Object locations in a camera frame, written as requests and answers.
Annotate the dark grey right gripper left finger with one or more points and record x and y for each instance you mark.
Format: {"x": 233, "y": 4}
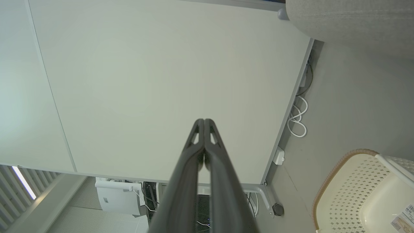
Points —
{"x": 181, "y": 191}

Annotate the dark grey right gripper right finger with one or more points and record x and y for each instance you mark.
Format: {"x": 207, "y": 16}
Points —
{"x": 226, "y": 191}

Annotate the cream perforated laundry basket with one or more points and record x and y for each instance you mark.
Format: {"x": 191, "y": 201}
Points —
{"x": 352, "y": 194}

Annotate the black computer box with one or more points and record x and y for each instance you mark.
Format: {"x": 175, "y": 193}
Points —
{"x": 203, "y": 208}

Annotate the grey caster wheel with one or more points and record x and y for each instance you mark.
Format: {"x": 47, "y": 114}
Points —
{"x": 278, "y": 209}

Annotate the white power adapter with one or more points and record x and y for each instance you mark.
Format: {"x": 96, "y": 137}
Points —
{"x": 278, "y": 156}

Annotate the white printer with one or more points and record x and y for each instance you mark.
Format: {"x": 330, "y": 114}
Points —
{"x": 116, "y": 197}

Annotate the white partition panel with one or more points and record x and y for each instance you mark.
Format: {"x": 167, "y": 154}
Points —
{"x": 168, "y": 74}
{"x": 26, "y": 97}

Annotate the long ceiling light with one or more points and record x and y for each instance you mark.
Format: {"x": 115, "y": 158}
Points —
{"x": 24, "y": 183}

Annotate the paper label sticker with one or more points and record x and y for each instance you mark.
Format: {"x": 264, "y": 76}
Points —
{"x": 403, "y": 219}

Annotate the grey fabric sofa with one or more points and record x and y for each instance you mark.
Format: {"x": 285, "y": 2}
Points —
{"x": 355, "y": 22}

